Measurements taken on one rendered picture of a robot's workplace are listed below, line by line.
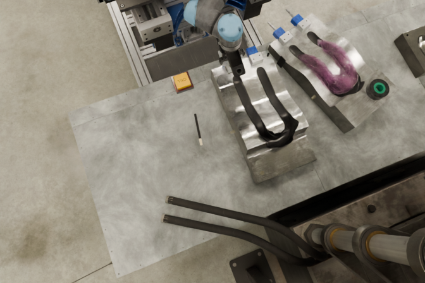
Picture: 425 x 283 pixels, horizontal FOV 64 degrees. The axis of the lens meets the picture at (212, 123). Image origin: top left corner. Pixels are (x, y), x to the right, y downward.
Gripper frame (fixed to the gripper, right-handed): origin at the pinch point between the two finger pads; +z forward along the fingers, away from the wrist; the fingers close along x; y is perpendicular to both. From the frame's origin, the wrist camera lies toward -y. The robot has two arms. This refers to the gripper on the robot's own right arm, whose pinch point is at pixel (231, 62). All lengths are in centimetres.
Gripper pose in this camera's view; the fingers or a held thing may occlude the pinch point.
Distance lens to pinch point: 138.2
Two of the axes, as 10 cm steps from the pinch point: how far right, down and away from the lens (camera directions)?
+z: 0.5, 0.9, 9.9
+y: -3.7, -9.2, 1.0
